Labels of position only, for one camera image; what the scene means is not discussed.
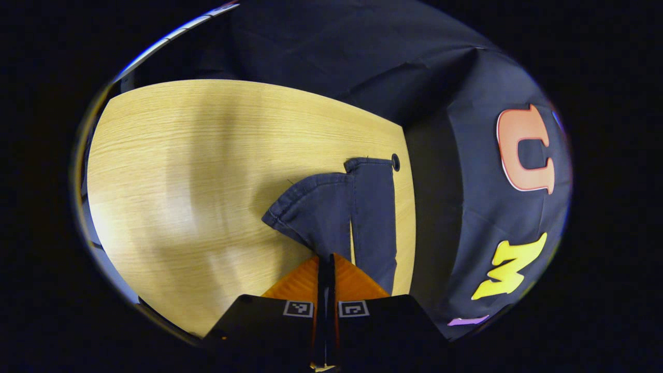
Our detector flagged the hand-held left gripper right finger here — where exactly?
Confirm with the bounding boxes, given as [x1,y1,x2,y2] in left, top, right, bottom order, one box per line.
[327,253,450,371]

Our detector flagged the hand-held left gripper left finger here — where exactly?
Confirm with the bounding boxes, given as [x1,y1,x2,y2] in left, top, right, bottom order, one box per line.
[202,254,329,371]

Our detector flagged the dark grey jeans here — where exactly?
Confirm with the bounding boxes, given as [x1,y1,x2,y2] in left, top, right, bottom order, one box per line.
[262,157,398,296]

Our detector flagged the black backdrop cloth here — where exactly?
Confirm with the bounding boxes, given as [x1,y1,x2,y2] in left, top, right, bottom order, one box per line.
[117,0,573,341]

